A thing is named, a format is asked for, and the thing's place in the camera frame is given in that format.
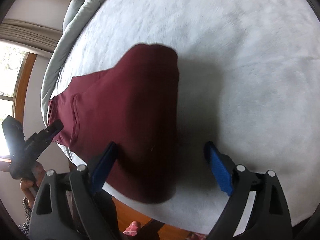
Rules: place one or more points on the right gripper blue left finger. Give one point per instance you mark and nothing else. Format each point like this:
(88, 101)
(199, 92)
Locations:
(100, 168)

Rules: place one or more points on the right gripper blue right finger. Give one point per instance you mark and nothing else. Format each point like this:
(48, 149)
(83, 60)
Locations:
(221, 167)

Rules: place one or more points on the maroon pants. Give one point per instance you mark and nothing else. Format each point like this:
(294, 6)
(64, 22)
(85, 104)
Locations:
(133, 104)

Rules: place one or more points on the checkered sleeve forearm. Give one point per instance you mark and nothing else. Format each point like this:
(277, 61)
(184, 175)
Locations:
(24, 227)

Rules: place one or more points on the person's left hand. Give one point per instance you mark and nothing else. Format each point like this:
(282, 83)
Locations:
(28, 185)

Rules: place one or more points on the beige curtain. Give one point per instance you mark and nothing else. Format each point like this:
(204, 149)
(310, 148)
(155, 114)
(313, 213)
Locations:
(33, 35)

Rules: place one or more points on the grey-green quilt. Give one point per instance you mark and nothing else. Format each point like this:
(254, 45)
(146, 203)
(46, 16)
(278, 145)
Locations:
(77, 16)

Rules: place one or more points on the wooden bed frame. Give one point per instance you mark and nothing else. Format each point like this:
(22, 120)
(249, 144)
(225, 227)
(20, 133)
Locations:
(135, 225)

